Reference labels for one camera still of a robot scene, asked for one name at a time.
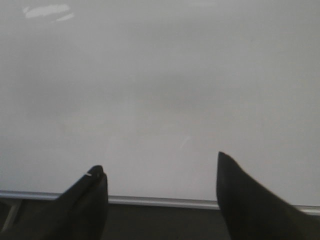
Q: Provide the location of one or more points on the grey aluminium marker tray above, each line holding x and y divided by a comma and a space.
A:
122, 200

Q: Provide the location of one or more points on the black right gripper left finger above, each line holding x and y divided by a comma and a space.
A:
80, 213

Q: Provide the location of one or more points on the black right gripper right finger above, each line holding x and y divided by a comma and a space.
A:
252, 212

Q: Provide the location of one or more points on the white whiteboard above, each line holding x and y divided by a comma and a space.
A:
152, 90

